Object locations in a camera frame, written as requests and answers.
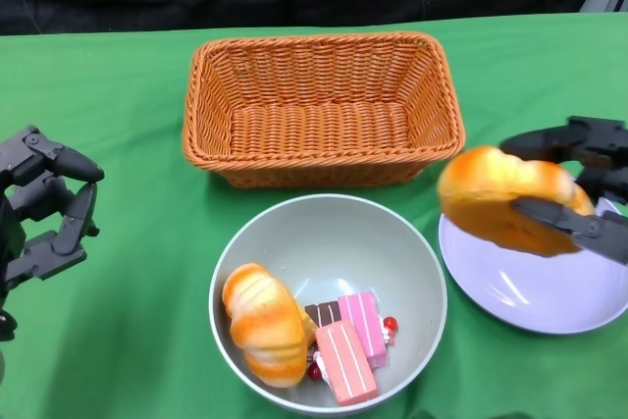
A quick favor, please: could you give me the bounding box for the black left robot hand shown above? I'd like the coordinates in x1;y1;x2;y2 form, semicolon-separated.
0;125;105;341

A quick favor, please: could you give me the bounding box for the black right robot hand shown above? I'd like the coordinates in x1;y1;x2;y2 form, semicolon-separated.
499;116;628;266

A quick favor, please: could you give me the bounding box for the orange ring-shaped bread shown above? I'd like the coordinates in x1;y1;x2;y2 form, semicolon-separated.
438;145;597;258

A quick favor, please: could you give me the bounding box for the orange striped croissant bread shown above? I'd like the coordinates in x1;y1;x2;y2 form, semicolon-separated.
223;263;318;389

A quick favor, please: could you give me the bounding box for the grey round bowl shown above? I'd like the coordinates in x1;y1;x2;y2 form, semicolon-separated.
208;193;448;415

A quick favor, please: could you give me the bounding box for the lavender round plate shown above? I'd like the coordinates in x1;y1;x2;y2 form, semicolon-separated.
438;195;628;336

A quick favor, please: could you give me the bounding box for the white cream cherry cake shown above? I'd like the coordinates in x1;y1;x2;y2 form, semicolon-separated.
381;315;398;347
307;349;329;384

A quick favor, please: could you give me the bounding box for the orange wicker basket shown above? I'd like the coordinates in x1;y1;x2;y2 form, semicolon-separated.
182;31;466;189

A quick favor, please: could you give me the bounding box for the magenta pink cake slice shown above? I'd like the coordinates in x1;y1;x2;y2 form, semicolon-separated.
337;290;390;371

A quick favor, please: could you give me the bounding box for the brown chocolate cake slice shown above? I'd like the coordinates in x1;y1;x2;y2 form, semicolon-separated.
304;300;342;328

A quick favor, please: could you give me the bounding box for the salmon pink cake slice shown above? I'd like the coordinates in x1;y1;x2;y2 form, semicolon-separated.
313;319;380;407

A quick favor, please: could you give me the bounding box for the green tablecloth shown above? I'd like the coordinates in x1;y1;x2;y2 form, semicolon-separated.
0;11;628;419

